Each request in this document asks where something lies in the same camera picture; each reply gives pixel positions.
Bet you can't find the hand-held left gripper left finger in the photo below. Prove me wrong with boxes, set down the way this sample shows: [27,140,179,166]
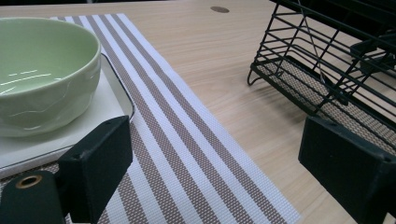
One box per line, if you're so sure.
[57,115,134,224]

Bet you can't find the black wire cutlery rack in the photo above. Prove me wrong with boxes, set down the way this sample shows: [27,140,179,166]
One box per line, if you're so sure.
[247,0,396,157]

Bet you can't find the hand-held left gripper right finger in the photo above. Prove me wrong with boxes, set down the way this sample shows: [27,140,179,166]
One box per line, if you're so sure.
[297,115,396,224]

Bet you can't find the white square plate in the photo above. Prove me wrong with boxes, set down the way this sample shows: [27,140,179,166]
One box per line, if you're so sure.
[0,53,136,180]

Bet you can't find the striped woven placemat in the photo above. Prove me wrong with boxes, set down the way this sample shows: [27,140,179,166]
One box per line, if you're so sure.
[0,12,303,224]

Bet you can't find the light green ceramic bowl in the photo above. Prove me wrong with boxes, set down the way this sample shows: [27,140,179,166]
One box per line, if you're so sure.
[0,16,103,138]

